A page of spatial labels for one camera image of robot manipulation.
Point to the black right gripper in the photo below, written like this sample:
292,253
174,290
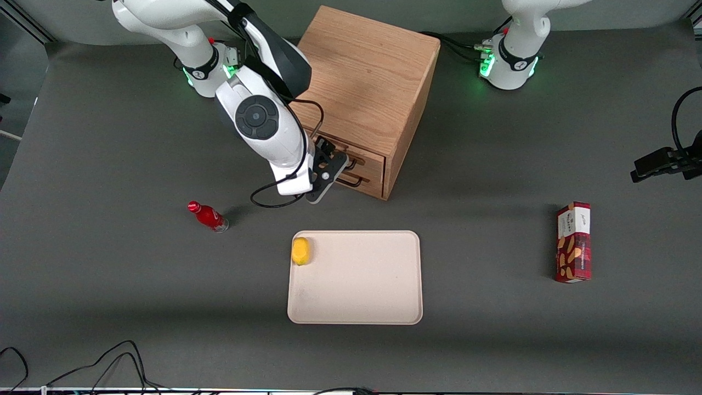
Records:
322,149

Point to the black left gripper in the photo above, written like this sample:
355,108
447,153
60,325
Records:
660,163

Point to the wooden drawer cabinet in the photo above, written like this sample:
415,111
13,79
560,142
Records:
367,71

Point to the yellow lemon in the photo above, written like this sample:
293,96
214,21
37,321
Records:
300,250

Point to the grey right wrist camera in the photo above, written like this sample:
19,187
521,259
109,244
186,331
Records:
293,185

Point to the red bottle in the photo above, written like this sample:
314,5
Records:
209,216

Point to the beige plastic tray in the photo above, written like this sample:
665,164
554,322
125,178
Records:
362,280

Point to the aluminium frame rail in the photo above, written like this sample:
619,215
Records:
33,27

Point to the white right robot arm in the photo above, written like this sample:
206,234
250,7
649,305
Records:
263,118

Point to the red cookie box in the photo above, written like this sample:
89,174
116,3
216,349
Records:
573,244

